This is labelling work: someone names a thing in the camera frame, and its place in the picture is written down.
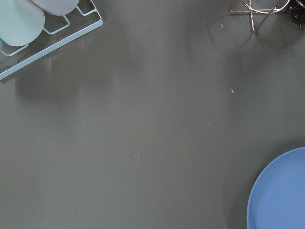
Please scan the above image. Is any blue plate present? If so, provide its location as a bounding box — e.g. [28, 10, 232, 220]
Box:
[246, 147, 305, 229]

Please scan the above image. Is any mint green cup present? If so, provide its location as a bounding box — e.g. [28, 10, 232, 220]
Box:
[0, 0, 45, 46]

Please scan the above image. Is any light blue cup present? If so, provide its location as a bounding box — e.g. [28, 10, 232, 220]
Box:
[0, 39, 3, 51]

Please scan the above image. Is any dark tea bottle front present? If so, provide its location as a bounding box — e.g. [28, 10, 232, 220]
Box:
[288, 0, 305, 24]

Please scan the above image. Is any white wire cup rack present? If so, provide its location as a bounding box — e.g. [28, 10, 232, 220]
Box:
[0, 0, 103, 80]

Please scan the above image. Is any copper wire bottle rack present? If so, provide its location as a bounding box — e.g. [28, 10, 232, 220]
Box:
[228, 0, 290, 32]

